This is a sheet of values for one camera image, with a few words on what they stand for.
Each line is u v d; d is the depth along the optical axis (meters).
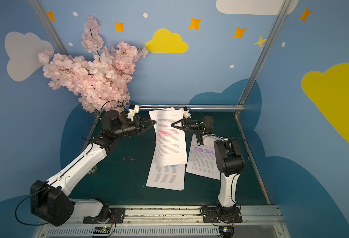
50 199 0.39
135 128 0.64
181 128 0.78
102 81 0.64
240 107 1.17
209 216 0.74
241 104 1.16
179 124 0.80
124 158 0.96
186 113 0.82
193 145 1.01
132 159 0.96
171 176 0.88
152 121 0.70
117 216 0.74
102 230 0.73
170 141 0.78
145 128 0.66
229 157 0.55
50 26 0.75
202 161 0.95
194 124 0.78
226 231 0.73
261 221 0.74
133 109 0.68
